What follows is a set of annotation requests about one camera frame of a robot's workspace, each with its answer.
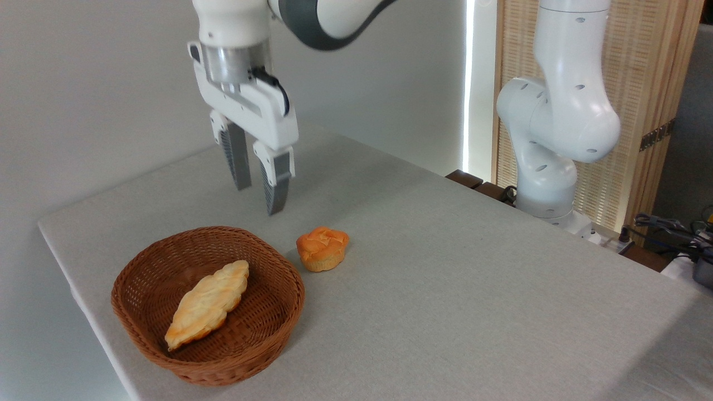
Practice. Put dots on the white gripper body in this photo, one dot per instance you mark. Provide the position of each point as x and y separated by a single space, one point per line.
267 120

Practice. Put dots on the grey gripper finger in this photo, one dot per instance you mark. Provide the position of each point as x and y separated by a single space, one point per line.
277 186
239 164

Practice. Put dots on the round orange bread roll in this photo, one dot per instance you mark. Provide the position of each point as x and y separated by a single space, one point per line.
322 248

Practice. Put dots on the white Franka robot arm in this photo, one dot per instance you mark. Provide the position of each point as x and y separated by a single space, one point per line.
562 111

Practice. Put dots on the long pale leaf-shaped bread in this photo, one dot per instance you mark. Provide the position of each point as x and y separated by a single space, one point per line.
206 303

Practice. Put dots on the brown wicker basket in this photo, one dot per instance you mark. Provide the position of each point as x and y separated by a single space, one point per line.
262 328

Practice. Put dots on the dark brown wooden block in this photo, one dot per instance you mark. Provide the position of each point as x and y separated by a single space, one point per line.
464 179
490 192

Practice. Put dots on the white vertical light strip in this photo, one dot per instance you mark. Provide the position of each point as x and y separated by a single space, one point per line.
467 83

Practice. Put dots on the grey tablecloth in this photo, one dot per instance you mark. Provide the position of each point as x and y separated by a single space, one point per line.
445 312

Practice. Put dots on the black power plug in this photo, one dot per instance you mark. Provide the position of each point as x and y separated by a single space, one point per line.
625 234

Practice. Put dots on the wooden slatted folding screen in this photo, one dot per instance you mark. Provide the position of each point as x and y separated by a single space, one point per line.
640 55

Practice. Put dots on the dark metal screen hinge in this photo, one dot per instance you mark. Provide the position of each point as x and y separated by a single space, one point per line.
657 135

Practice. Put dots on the grey metal container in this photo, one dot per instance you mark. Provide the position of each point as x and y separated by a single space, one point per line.
704 273

